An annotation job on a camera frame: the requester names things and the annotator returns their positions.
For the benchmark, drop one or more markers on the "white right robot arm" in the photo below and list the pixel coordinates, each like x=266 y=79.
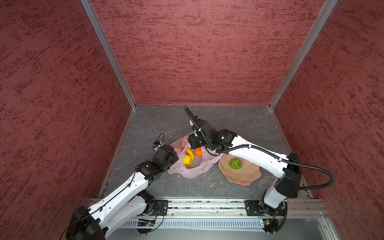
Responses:
x=283 y=167

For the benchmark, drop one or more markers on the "aluminium corner post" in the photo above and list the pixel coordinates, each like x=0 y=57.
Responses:
x=92 y=15
x=317 y=26

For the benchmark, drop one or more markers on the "orange fake tangerine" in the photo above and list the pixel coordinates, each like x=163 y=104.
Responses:
x=198 y=152

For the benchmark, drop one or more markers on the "left aluminium corner post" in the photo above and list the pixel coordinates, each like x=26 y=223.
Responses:
x=92 y=15

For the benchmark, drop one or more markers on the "green fake fruit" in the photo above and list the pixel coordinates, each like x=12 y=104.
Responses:
x=235 y=164

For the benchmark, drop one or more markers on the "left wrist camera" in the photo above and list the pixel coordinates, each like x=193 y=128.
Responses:
x=156 y=145

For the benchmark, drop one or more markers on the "yellow fake banana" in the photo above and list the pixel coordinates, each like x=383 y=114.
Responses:
x=189 y=157

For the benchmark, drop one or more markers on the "pink wavy bowl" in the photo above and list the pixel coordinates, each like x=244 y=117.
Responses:
x=244 y=176

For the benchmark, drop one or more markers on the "right aluminium corner post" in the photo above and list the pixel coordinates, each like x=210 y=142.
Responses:
x=317 y=26

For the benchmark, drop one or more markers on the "pink plastic bag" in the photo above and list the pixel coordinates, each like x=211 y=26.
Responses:
x=198 y=166

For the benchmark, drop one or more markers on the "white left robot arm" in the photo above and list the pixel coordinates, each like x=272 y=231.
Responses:
x=129 y=200

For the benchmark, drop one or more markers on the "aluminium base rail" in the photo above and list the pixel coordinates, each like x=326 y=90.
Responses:
x=199 y=214

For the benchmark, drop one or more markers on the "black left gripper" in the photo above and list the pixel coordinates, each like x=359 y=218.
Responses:
x=175 y=158

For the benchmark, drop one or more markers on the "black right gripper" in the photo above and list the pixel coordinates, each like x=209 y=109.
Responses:
x=193 y=140

